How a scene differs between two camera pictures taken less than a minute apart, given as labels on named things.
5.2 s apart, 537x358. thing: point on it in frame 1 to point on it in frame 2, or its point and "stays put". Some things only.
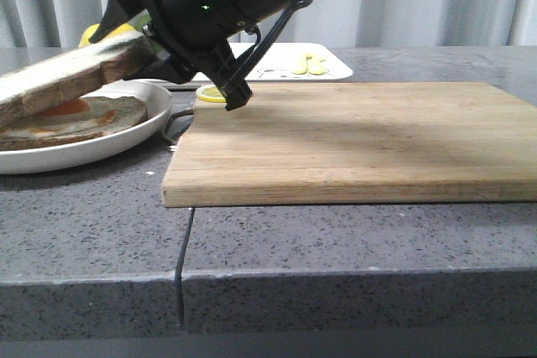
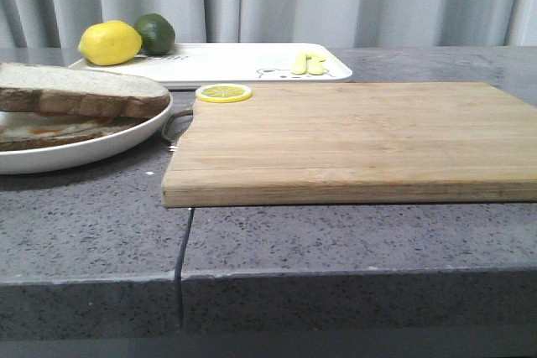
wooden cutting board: [344, 143] stays put
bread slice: [73, 73] to [44, 87]
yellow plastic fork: [300, 65] stays put
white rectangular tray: [291, 62] stays put
